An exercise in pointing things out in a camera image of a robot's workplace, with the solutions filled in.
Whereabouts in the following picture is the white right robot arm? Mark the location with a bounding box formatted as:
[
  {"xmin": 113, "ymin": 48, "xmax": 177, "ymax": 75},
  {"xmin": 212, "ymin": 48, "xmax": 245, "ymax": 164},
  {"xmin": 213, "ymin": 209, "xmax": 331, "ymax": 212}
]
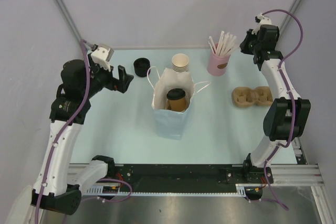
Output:
[{"xmin": 240, "ymin": 25, "xmax": 311, "ymax": 183}]

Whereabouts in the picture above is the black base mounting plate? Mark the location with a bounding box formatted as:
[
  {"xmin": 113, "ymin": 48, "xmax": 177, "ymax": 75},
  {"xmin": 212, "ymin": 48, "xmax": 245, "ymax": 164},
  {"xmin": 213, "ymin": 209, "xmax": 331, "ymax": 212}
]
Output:
[{"xmin": 106, "ymin": 164, "xmax": 274, "ymax": 194}]

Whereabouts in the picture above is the single black cup lid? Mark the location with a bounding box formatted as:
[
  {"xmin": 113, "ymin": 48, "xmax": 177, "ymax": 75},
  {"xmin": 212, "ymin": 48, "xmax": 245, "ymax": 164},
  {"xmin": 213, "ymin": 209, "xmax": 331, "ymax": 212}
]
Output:
[{"xmin": 166, "ymin": 88, "xmax": 186, "ymax": 101}]

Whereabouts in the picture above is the stack of black lids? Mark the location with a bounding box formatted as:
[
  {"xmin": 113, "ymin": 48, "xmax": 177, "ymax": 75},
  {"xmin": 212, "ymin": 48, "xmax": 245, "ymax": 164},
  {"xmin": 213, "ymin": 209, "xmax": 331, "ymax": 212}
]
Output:
[{"xmin": 133, "ymin": 58, "xmax": 151, "ymax": 77}]

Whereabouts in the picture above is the brown pulp cup carrier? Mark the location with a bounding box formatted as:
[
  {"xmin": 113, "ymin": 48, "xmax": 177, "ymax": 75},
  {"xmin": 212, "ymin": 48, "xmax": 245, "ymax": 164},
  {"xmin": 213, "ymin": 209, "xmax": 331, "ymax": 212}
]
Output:
[
  {"xmin": 232, "ymin": 86, "xmax": 274, "ymax": 108},
  {"xmin": 164, "ymin": 100, "xmax": 171, "ymax": 110}
]

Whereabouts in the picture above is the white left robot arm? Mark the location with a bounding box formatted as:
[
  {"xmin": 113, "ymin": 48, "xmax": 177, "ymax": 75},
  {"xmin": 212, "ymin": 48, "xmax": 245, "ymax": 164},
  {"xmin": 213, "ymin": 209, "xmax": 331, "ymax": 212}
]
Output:
[{"xmin": 31, "ymin": 59, "xmax": 134, "ymax": 215}]

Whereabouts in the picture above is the pink straw holder cup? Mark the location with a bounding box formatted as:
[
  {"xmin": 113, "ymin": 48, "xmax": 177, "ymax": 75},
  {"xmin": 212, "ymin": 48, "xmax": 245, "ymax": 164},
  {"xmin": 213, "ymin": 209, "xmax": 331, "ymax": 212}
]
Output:
[{"xmin": 207, "ymin": 49, "xmax": 230, "ymax": 77}]

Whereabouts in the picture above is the single brown paper cup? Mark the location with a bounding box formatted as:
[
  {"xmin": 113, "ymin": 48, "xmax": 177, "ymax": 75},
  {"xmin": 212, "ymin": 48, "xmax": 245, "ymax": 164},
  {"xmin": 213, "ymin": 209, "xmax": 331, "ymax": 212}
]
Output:
[{"xmin": 168, "ymin": 98, "xmax": 187, "ymax": 112}]

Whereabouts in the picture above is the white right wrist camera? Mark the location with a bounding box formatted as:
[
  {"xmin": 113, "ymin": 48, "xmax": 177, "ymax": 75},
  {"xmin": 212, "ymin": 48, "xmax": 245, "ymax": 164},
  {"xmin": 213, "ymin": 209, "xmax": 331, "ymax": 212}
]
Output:
[{"xmin": 252, "ymin": 13, "xmax": 272, "ymax": 35}]

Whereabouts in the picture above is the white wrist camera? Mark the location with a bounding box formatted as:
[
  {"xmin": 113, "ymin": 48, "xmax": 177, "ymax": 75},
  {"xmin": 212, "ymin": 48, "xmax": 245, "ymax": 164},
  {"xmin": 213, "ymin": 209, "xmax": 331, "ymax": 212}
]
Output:
[
  {"xmin": 252, "ymin": 13, "xmax": 272, "ymax": 35},
  {"xmin": 91, "ymin": 44, "xmax": 114, "ymax": 72}
]

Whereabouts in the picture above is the aluminium frame rail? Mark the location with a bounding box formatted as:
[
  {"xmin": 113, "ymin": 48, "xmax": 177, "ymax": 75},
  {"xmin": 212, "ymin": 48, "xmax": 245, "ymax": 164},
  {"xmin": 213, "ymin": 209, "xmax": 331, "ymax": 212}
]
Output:
[{"xmin": 270, "ymin": 164, "xmax": 324, "ymax": 186}]

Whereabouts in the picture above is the stack of brown paper cups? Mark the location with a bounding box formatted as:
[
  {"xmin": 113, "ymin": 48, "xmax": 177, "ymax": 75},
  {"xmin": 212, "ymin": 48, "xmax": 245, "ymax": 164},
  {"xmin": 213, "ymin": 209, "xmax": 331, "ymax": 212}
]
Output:
[{"xmin": 172, "ymin": 54, "xmax": 190, "ymax": 72}]

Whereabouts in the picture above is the light blue paper bag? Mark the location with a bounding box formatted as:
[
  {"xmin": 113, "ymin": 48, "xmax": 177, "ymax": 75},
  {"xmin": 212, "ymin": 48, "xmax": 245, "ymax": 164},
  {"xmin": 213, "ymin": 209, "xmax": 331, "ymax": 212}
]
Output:
[{"xmin": 147, "ymin": 66, "xmax": 210, "ymax": 140}]

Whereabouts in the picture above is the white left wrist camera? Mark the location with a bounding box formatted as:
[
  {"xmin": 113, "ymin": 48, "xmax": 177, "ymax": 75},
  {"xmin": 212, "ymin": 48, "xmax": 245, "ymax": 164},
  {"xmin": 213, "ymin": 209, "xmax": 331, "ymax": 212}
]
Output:
[{"xmin": 91, "ymin": 44, "xmax": 114, "ymax": 72}]

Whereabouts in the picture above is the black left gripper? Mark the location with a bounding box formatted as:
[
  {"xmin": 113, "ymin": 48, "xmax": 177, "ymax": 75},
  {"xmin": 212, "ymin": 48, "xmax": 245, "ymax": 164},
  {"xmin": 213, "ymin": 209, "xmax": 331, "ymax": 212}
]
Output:
[{"xmin": 81, "ymin": 53, "xmax": 133, "ymax": 98}]

